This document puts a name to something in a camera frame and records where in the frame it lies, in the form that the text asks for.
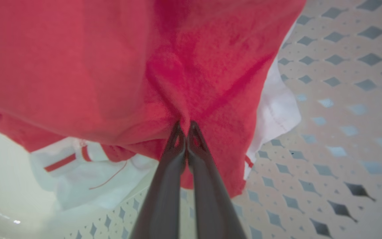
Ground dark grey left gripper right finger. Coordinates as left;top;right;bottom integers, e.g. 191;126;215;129
187;120;247;239

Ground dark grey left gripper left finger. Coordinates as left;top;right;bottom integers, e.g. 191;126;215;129
130;120;187;239

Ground red and white clothes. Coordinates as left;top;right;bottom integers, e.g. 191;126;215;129
0;0;307;199

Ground white garment with red stripes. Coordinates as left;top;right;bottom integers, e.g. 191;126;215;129
29;20;302;211

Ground cream perforated laundry basket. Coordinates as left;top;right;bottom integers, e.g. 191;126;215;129
0;0;382;239

